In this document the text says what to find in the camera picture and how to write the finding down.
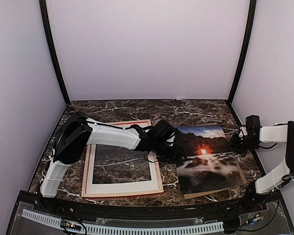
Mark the left black corner post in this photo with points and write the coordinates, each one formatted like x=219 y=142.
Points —
x=52 y=51

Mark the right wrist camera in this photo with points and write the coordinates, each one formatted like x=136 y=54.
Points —
x=252 y=124

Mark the right black corner post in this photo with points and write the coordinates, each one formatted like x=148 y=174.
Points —
x=244 y=50

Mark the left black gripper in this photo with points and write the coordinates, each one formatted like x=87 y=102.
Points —
x=176 y=155

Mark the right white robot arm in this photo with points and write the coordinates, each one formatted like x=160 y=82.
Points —
x=283 y=173

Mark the black front rail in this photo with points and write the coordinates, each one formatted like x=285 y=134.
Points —
x=224 y=210

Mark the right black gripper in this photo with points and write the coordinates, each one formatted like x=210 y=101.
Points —
x=232 y=144

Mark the white mat board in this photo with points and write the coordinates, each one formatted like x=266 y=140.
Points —
x=111 y=172

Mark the sunset landscape photo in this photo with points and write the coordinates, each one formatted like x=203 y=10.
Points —
x=210 y=166

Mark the white slotted cable duct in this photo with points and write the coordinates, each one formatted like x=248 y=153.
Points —
x=84 y=228

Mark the wooden picture frame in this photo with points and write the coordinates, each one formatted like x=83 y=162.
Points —
x=105 y=134

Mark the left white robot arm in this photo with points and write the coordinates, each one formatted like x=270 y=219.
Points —
x=79 y=131

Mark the black corner post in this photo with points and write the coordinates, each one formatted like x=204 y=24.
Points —
x=244 y=50
x=52 y=51

